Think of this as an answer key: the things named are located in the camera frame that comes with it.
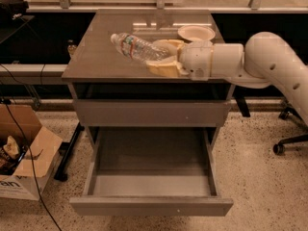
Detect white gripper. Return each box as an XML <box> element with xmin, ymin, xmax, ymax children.
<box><xmin>145</xmin><ymin>39</ymin><xmax>213</xmax><ymax>81</ymax></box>

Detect clear plastic water bottle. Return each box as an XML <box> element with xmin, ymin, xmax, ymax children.
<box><xmin>111</xmin><ymin>33</ymin><xmax>170</xmax><ymax>63</ymax></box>

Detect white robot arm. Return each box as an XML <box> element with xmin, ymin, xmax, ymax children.
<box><xmin>146</xmin><ymin>32</ymin><xmax>308</xmax><ymax>124</ymax></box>

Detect grey drawer cabinet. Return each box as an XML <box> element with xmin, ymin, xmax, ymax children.
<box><xmin>63</xmin><ymin>9</ymin><xmax>234</xmax><ymax>217</ymax></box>

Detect closed grey top drawer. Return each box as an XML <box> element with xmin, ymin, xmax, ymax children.
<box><xmin>73</xmin><ymin>99</ymin><xmax>230</xmax><ymax>127</ymax></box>

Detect small bottle behind cabinet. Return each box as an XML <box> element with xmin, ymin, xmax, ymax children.
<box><xmin>67</xmin><ymin>39</ymin><xmax>77</xmax><ymax>57</ymax></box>

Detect open grey middle drawer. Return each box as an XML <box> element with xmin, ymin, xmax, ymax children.
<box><xmin>70</xmin><ymin>128</ymin><xmax>233</xmax><ymax>217</ymax></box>

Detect white paper bowl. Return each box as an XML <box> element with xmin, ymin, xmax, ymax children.
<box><xmin>178</xmin><ymin>25</ymin><xmax>216</xmax><ymax>41</ymax></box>

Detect black office chair base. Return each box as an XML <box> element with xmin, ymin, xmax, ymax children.
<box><xmin>272</xmin><ymin>106</ymin><xmax>308</xmax><ymax>156</ymax></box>

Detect black table leg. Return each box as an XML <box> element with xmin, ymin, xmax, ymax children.
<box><xmin>54</xmin><ymin>123</ymin><xmax>84</xmax><ymax>182</ymax></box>

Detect black bag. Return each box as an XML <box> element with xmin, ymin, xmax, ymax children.
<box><xmin>0</xmin><ymin>0</ymin><xmax>29</xmax><ymax>24</ymax></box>

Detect open cardboard box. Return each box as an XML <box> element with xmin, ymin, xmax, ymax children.
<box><xmin>0</xmin><ymin>104</ymin><xmax>63</xmax><ymax>200</ymax></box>

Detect black cable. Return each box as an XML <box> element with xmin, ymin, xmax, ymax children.
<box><xmin>0</xmin><ymin>63</ymin><xmax>64</xmax><ymax>231</ymax></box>

